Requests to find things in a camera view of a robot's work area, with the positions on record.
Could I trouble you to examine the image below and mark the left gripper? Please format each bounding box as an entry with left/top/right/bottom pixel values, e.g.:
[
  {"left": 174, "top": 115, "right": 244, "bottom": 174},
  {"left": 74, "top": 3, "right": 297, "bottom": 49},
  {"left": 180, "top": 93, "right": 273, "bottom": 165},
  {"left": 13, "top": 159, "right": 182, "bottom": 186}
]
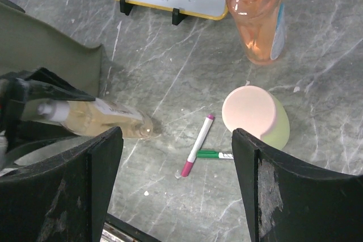
[{"left": 1, "top": 67, "right": 95, "bottom": 168}]

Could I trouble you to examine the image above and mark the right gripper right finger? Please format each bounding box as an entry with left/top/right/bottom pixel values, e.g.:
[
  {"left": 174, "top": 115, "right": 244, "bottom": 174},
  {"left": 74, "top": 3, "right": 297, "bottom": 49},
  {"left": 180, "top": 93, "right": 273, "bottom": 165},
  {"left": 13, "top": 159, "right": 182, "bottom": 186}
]
[{"left": 232, "top": 129, "right": 362, "bottom": 241}]

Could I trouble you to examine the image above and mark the green bottle beige pump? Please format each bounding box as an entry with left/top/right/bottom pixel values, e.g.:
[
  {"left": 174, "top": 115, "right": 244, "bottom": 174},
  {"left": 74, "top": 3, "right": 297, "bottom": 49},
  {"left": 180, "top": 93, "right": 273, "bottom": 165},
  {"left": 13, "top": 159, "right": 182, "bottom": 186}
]
[{"left": 222, "top": 86, "right": 290, "bottom": 150}]

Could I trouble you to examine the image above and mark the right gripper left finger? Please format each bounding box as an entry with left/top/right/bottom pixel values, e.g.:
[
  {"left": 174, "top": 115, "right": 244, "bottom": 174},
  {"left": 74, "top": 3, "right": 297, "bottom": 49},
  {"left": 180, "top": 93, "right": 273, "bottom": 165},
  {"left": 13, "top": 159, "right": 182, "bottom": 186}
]
[{"left": 1, "top": 127, "right": 123, "bottom": 241}]

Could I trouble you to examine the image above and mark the amber pump soap bottle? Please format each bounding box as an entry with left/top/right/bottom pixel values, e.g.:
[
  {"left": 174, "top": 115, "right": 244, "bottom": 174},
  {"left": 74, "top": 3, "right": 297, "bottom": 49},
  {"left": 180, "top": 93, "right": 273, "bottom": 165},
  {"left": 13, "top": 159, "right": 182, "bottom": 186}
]
[{"left": 37, "top": 98, "right": 153, "bottom": 139}]

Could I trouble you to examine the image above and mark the green whiteboard marker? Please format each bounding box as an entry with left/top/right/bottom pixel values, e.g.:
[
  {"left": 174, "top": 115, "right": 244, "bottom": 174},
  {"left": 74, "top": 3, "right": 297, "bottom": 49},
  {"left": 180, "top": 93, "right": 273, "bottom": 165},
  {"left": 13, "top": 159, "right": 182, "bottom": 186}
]
[{"left": 197, "top": 150, "right": 234, "bottom": 160}]

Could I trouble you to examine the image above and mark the pink whiteboard marker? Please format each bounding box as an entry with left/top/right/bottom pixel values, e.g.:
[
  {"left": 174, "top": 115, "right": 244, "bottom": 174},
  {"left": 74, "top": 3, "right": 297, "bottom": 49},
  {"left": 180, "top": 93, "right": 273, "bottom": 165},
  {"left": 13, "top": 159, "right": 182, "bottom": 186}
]
[{"left": 181, "top": 114, "right": 214, "bottom": 177}]

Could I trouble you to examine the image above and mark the green canvas bag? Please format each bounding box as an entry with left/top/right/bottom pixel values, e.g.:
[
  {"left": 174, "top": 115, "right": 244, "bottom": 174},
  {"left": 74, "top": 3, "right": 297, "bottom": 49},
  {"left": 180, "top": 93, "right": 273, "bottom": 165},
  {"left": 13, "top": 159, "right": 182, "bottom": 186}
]
[{"left": 1, "top": 0, "right": 103, "bottom": 96}]

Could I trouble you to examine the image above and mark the orange bottle pink cap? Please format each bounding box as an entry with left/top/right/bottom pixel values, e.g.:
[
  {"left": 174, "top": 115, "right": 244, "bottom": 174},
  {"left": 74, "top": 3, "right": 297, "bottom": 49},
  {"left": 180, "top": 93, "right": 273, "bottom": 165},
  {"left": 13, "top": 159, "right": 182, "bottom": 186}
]
[{"left": 225, "top": 0, "right": 286, "bottom": 65}]

